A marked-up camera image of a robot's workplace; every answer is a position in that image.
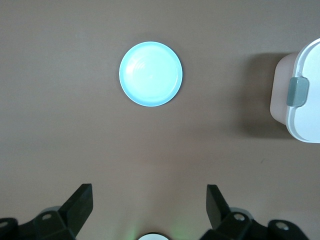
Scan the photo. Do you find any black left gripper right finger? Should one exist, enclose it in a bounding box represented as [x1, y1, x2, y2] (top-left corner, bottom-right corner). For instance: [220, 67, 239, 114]
[199, 184, 309, 240]

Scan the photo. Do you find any light blue round plate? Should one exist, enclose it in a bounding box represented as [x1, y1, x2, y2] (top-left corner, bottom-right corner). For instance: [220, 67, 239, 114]
[118, 41, 184, 108]

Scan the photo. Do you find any white lidded pink box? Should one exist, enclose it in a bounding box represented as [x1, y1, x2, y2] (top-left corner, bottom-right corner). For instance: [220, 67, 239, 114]
[269, 37, 320, 144]

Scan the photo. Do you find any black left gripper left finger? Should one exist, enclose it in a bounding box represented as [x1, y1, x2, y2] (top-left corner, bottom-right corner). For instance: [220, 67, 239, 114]
[0, 183, 94, 240]

